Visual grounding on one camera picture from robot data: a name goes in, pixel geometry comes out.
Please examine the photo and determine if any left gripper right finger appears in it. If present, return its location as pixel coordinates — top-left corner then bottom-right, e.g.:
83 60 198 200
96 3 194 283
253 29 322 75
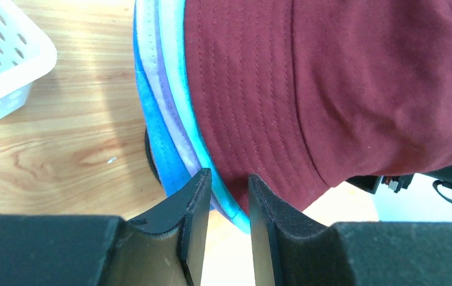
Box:
248 175 452 285

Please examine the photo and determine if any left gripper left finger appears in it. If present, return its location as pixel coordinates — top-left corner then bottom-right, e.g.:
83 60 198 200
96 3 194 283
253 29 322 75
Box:
0 169 211 285

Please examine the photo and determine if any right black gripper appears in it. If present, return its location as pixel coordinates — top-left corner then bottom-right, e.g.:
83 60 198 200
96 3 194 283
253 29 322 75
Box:
346 148 452 209

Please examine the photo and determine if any teal hat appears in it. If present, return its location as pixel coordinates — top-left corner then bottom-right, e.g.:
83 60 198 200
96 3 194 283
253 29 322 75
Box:
156 1 250 234

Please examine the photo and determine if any blue bucket hat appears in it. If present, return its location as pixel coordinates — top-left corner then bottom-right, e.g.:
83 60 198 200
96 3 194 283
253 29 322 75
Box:
133 20 191 197

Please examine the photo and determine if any dark red hat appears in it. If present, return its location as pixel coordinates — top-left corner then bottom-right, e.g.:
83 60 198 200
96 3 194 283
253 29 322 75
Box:
184 1 452 211

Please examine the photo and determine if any purple bucket hat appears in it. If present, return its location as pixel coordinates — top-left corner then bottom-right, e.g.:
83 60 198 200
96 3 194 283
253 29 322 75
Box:
135 0 227 216

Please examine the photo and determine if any white perforated plastic basket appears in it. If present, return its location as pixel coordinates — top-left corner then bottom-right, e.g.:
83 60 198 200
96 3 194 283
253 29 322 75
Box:
0 1 57 119

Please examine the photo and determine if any black wire hat stand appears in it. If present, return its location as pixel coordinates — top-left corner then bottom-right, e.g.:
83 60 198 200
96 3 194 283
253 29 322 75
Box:
144 129 161 185

